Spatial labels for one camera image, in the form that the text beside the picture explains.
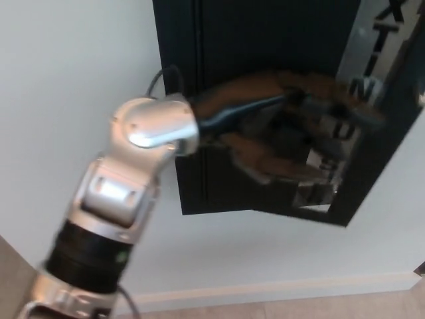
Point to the white baseboard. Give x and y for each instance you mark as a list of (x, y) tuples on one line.
[(265, 289)]

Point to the black framed glass door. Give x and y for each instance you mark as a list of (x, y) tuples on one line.
[(420, 268)]

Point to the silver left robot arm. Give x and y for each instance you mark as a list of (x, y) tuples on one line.
[(109, 196)]

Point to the black glass cabinet door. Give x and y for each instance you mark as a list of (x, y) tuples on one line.
[(259, 40)]

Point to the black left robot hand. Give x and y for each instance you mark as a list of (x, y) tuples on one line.
[(252, 113)]

